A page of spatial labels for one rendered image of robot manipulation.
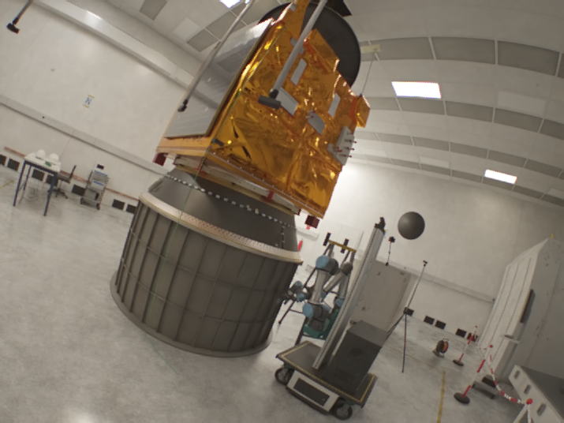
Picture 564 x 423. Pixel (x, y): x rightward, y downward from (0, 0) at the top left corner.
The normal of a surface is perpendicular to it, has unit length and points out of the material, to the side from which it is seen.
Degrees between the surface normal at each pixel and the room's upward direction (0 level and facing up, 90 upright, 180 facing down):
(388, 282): 90
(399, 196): 90
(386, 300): 90
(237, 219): 62
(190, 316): 90
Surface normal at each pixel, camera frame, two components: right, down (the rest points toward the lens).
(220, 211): 0.31, -0.43
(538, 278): -0.61, -0.29
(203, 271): 0.21, 0.03
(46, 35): 0.70, 0.24
